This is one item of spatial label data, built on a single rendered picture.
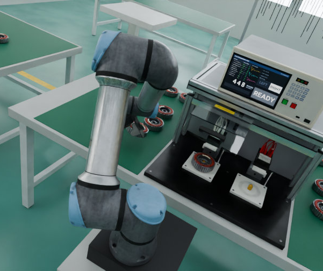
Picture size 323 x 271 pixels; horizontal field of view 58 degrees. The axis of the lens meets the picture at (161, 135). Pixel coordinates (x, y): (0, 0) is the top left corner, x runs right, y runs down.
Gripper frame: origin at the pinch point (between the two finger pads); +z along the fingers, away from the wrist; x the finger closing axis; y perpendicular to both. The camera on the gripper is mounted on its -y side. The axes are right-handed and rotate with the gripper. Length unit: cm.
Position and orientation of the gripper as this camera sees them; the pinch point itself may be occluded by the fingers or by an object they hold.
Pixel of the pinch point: (138, 129)
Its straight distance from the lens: 147.8
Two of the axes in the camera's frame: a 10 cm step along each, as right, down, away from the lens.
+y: -8.3, 5.1, -2.1
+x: 5.1, 5.7, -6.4
